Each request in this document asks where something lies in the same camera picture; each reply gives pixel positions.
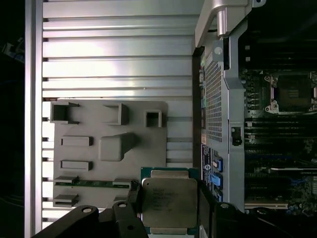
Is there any black graphics card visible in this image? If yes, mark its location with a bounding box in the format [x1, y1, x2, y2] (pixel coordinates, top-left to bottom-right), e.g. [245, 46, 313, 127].
[269, 166, 317, 191]

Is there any grey parts rack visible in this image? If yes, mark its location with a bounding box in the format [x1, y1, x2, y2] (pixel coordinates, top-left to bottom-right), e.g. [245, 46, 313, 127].
[49, 99, 169, 216]

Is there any black RAM slot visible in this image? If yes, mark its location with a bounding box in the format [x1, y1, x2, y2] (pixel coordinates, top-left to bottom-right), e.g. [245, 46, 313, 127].
[244, 131, 317, 139]
[244, 41, 317, 48]
[244, 138, 317, 149]
[244, 124, 317, 132]
[244, 59, 317, 66]
[244, 53, 317, 60]
[244, 118, 317, 125]
[244, 47, 317, 54]

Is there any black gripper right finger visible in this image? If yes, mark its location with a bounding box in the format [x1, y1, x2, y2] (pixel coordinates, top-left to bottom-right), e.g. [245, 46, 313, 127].
[197, 182, 298, 238]

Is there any green motherboard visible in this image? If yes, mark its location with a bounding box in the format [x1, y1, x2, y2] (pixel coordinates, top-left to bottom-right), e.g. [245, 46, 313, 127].
[244, 37, 317, 216]

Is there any black case lock latch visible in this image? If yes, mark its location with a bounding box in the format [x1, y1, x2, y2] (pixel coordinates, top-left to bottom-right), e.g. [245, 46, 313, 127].
[230, 126, 243, 147]

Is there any CPU socket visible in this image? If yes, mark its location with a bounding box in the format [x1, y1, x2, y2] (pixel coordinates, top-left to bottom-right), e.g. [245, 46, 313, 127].
[264, 71, 317, 115]

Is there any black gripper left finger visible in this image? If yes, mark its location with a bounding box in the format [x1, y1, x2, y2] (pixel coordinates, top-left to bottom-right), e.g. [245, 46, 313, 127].
[31, 180, 150, 238]

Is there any open PC case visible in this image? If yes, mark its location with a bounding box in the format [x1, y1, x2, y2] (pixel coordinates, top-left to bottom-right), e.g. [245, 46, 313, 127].
[192, 0, 317, 238]

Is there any green RAM stick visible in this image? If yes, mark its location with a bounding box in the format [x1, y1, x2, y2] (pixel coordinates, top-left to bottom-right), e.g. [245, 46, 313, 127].
[54, 180, 132, 187]

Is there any silver topped CPU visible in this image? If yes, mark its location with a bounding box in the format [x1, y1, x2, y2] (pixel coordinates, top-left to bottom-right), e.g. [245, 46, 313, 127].
[140, 167, 201, 236]

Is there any pale plastic case handle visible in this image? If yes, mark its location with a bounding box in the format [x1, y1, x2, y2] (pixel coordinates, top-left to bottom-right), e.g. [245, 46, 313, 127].
[195, 0, 267, 48]

